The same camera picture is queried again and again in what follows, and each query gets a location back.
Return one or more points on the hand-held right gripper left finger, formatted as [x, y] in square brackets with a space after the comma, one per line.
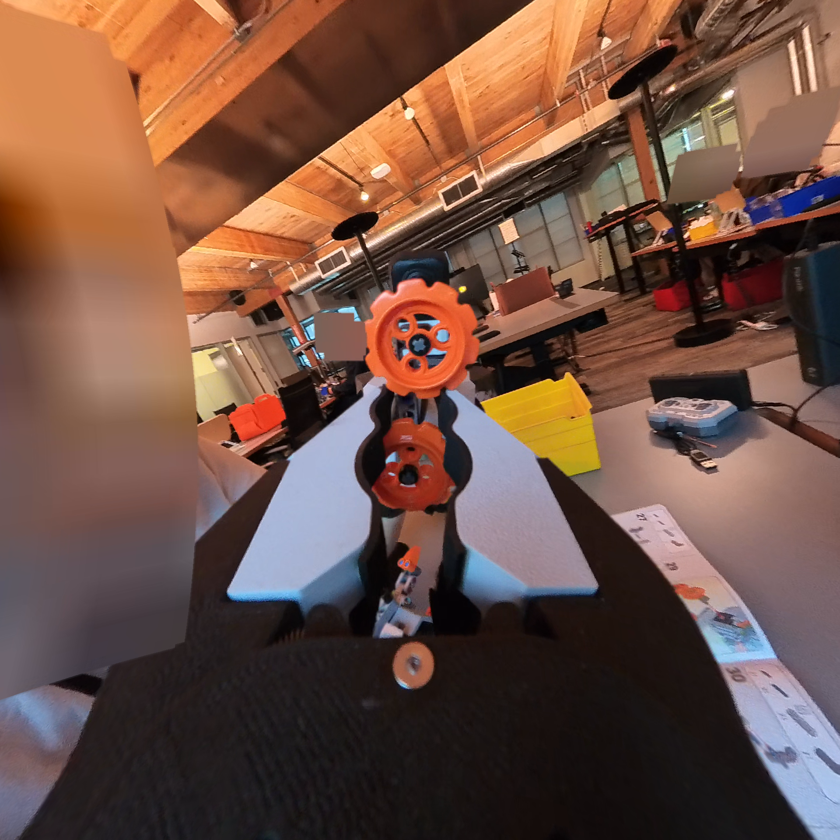
[302, 525]

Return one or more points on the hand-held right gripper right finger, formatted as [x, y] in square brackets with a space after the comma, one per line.
[518, 525]

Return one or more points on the orange wheels grey beam assembly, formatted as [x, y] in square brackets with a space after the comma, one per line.
[384, 367]

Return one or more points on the grey orange toy robot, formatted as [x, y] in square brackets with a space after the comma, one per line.
[408, 561]

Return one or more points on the black floor lamp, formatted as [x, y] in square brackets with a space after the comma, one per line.
[354, 226]

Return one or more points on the yellow plastic bin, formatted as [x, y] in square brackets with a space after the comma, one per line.
[558, 426]

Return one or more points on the brown cardboard box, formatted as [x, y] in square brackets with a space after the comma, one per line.
[525, 289]

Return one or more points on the orange bag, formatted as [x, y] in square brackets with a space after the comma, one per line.
[256, 417]

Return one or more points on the grey battery box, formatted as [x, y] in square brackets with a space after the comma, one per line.
[695, 413]

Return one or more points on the white open instruction booklet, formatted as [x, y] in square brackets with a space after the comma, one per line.
[722, 623]

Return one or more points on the black rectangular case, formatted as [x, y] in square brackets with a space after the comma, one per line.
[702, 384]

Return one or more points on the red bag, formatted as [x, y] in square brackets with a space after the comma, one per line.
[673, 295]
[754, 285]

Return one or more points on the blue plastic bin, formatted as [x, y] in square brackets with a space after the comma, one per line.
[794, 200]

